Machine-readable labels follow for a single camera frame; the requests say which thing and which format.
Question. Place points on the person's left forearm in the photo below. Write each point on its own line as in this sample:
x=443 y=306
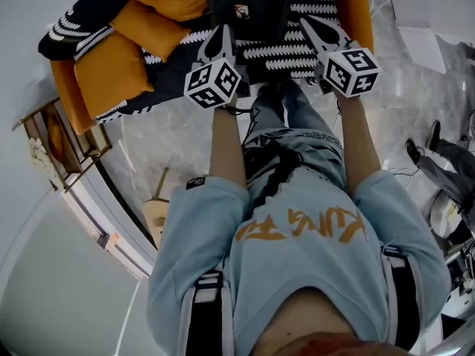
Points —
x=226 y=147

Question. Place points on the light blue printed t-shirt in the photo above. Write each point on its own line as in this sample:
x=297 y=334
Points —
x=304 y=265

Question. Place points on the black garment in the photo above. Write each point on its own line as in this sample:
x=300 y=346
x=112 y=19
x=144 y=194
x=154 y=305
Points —
x=256 y=2

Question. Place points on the wooden slatted rack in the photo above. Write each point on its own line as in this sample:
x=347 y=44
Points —
x=70 y=150

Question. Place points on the white round stool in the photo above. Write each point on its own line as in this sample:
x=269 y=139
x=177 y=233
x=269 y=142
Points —
x=443 y=213

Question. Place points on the person's grey-blue jeans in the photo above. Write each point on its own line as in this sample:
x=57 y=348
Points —
x=304 y=124

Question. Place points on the black white patterned blanket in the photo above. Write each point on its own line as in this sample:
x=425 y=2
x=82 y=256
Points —
x=274 y=56

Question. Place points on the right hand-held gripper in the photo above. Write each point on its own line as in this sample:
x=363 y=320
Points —
x=350 y=72

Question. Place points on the round wooden table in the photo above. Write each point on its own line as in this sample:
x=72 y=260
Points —
x=156 y=213

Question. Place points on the black grey chest harness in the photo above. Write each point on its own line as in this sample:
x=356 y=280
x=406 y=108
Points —
x=208 y=310

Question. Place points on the person's neck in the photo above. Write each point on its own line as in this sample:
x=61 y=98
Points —
x=315 y=321

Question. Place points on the person's right forearm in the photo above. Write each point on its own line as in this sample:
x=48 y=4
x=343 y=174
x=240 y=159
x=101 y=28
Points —
x=361 y=143

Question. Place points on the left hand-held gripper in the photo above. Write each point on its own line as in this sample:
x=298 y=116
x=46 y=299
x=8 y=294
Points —
x=211 y=84

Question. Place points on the orange sofa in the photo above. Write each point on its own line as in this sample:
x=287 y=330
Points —
x=67 y=91

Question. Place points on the small orange cushion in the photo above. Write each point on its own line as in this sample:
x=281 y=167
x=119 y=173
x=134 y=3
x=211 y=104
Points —
x=152 y=30

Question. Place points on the white box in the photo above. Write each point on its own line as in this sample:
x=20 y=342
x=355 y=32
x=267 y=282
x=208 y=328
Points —
x=426 y=9

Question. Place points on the white door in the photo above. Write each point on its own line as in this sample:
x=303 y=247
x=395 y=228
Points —
x=55 y=273

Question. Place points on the large orange cushion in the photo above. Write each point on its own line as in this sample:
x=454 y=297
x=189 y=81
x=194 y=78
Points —
x=111 y=76

